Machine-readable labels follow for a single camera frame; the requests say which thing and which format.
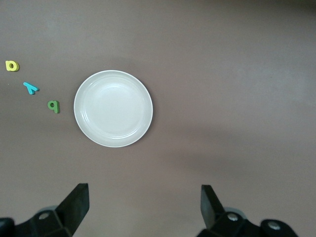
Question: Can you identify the green foam letter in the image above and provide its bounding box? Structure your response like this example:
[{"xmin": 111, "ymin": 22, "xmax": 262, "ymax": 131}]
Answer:
[{"xmin": 47, "ymin": 100, "xmax": 60, "ymax": 114}]

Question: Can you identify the beige round plate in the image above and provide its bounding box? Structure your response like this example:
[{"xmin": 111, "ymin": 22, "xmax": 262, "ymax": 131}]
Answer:
[{"xmin": 73, "ymin": 70, "xmax": 154, "ymax": 148}]

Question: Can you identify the brown table cover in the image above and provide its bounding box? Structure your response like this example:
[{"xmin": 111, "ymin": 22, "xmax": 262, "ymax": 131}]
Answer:
[{"xmin": 0, "ymin": 0, "xmax": 316, "ymax": 237}]

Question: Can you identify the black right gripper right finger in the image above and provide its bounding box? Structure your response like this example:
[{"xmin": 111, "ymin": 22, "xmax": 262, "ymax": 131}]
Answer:
[{"xmin": 197, "ymin": 184, "xmax": 299, "ymax": 237}]

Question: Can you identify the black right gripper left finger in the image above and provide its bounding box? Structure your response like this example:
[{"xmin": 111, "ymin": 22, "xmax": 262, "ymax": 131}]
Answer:
[{"xmin": 0, "ymin": 183, "xmax": 89, "ymax": 237}]

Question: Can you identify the teal foam letter y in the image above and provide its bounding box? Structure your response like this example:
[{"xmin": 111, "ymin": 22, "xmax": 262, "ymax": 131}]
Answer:
[{"xmin": 23, "ymin": 82, "xmax": 40, "ymax": 95}]

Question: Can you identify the yellow foam letter d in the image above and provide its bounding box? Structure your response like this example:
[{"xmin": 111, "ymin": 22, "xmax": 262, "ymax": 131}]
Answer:
[{"xmin": 5, "ymin": 60, "xmax": 20, "ymax": 72}]

